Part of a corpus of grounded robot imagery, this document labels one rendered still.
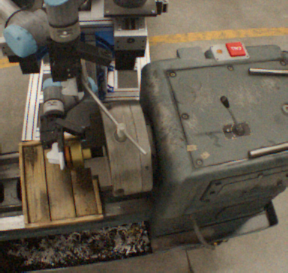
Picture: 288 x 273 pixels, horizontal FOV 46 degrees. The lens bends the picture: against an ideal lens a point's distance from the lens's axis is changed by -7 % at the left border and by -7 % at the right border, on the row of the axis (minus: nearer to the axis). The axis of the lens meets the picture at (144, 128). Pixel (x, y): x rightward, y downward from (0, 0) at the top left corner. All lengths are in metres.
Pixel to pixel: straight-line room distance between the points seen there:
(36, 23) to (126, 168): 0.52
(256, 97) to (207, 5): 2.32
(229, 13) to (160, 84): 2.34
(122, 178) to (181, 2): 2.52
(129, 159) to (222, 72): 0.43
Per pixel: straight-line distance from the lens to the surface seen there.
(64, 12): 0.82
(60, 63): 0.91
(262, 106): 1.18
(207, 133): 1.07
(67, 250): 1.63
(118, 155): 1.06
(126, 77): 2.47
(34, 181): 1.42
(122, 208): 1.36
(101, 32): 1.61
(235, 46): 1.30
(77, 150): 1.18
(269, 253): 2.38
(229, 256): 2.29
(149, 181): 1.12
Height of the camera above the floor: 2.17
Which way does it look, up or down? 60 degrees down
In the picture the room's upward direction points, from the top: 6 degrees clockwise
